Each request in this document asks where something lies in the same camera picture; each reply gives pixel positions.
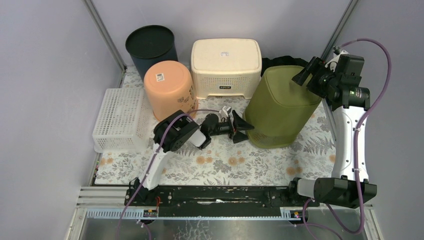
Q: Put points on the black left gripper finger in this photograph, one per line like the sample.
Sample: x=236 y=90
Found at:
x=238 y=137
x=239 y=124

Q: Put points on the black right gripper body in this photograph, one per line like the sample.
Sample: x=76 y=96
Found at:
x=320 y=82

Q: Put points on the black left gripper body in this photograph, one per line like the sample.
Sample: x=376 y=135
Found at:
x=232 y=126

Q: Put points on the green ribbed waste bin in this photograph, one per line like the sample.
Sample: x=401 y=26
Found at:
x=279 y=108

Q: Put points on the cream perforated plastic basket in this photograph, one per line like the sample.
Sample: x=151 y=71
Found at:
x=225 y=67

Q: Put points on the orange bucket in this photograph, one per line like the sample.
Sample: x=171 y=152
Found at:
x=169 y=87

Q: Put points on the white perforated basket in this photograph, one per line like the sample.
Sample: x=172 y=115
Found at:
x=122 y=124

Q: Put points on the dark blue cylindrical bin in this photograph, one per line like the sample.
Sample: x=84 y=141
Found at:
x=149 y=45

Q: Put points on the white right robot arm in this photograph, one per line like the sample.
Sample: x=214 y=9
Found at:
x=349 y=103

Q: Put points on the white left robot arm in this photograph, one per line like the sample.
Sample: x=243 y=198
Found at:
x=179 y=128

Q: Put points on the black cloth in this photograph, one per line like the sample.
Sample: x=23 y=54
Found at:
x=286 y=60

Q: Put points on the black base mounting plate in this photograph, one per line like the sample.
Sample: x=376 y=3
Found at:
x=220 y=197

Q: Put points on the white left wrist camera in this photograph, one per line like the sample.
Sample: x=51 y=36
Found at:
x=225 y=113

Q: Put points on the slotted aluminium cable rail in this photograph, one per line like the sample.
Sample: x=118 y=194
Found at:
x=167 y=213

